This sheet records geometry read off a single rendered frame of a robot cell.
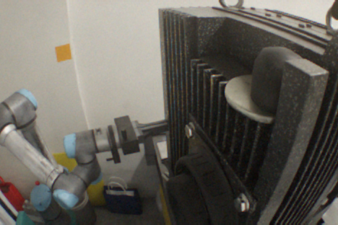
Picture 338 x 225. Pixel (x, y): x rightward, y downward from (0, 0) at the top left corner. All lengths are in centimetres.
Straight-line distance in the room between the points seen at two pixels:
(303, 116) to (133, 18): 123
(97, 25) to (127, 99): 54
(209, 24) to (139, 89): 110
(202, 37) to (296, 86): 28
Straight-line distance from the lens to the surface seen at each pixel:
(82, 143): 70
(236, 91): 34
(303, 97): 24
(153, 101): 157
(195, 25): 48
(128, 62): 144
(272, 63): 29
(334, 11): 53
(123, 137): 67
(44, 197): 102
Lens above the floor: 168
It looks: 32 degrees down
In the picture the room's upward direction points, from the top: 3 degrees counter-clockwise
